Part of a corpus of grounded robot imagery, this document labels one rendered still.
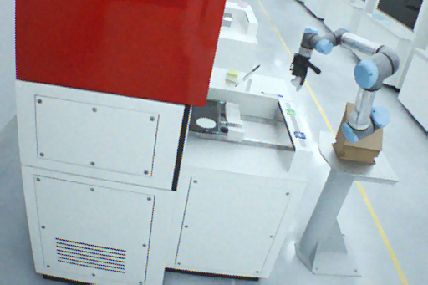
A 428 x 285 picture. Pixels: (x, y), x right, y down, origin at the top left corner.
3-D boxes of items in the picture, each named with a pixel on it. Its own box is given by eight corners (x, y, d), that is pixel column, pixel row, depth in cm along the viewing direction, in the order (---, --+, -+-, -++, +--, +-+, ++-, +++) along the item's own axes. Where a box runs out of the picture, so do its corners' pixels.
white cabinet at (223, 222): (161, 276, 222) (180, 165, 184) (172, 180, 307) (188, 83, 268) (267, 287, 229) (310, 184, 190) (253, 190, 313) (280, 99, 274)
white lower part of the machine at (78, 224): (36, 282, 198) (19, 165, 159) (73, 192, 270) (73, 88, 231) (160, 303, 205) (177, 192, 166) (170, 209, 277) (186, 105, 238)
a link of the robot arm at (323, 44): (338, 37, 189) (324, 29, 197) (320, 44, 187) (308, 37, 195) (338, 50, 194) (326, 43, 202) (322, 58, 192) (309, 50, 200)
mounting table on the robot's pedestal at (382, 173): (367, 156, 251) (374, 139, 245) (390, 198, 212) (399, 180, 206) (305, 147, 247) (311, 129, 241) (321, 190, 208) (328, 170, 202)
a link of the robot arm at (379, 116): (383, 125, 205) (396, 120, 191) (365, 136, 202) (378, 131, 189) (374, 106, 206) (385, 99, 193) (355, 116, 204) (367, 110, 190)
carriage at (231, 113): (226, 139, 205) (227, 134, 204) (224, 108, 237) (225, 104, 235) (242, 142, 206) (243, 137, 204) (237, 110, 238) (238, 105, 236)
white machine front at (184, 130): (171, 190, 166) (185, 106, 147) (182, 104, 237) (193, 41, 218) (178, 191, 166) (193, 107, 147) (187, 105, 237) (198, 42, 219)
